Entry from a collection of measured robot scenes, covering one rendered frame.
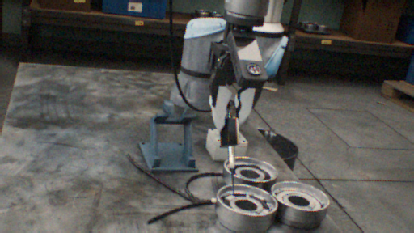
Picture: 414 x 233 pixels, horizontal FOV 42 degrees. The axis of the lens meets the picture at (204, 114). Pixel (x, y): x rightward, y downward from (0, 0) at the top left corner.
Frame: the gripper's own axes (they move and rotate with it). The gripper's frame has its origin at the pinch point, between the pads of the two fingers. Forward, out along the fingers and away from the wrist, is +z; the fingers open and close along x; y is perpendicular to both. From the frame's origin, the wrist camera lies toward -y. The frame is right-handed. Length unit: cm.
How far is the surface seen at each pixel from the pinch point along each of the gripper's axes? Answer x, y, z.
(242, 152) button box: -9.2, 12.7, 11.0
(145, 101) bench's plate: 5, 48, 13
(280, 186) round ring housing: -10.4, -4.3, 9.9
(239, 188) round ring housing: -2.0, -5.1, 9.9
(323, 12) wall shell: -235, 383, 35
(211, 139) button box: -3.4, 16.7, 9.9
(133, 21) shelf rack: -44, 333, 50
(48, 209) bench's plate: 30.9, -5.3, 13.2
